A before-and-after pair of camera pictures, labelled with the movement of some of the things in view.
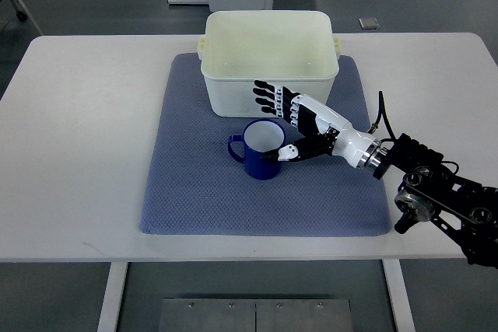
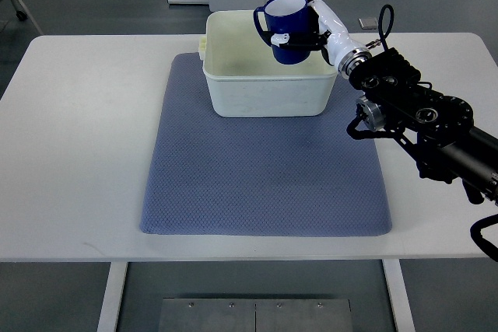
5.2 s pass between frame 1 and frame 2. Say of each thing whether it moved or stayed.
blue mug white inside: moved
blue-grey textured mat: stayed
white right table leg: stayed
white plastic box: stayed
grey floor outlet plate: stayed
